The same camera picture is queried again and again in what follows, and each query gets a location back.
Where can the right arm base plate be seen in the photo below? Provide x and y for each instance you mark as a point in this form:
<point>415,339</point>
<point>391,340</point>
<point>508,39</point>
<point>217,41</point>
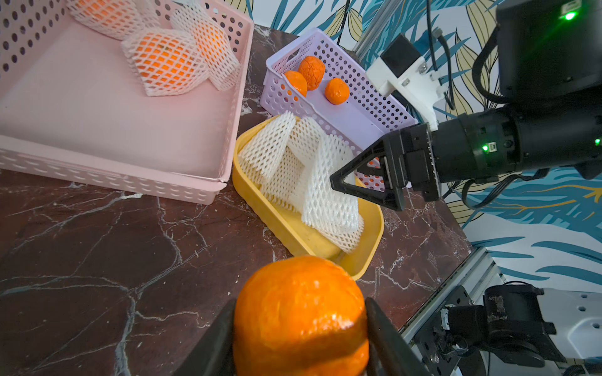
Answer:
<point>439,349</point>

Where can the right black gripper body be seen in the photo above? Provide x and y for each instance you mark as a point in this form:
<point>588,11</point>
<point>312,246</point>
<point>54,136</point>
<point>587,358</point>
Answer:
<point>409,159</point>

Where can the pink perforated basket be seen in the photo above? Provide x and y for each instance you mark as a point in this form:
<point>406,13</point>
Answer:
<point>72,109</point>

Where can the purple perforated basket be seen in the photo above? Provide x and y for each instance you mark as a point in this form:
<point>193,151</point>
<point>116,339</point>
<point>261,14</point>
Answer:
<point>360,121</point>

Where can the yellow plastic tub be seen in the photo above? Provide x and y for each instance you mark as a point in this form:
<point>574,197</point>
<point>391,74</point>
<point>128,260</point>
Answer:
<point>299,238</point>

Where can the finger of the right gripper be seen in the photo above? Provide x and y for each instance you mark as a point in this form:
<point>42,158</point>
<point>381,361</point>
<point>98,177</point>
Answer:
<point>389,151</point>

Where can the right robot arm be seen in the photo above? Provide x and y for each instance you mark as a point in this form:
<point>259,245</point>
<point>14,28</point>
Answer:
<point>541,68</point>

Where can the white foam net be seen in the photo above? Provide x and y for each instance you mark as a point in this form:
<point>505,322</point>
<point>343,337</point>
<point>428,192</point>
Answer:
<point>261,156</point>
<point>284,187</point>
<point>305,138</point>
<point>324,208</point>
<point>346,242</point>

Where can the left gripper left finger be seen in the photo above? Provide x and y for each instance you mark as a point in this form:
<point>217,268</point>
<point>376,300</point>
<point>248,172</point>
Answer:
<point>213,354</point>

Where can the netted orange end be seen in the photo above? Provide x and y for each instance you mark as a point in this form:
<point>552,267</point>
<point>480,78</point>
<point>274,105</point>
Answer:
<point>301,316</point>

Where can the aluminium front rail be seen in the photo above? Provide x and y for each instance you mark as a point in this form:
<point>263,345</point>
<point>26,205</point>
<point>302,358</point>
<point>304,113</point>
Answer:
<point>477,273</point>

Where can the right aluminium corner post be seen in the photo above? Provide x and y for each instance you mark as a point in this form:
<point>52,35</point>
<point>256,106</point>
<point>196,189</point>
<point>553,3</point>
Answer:
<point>376,16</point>

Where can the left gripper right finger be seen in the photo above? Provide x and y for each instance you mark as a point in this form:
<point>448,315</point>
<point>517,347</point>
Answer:
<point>389,353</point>

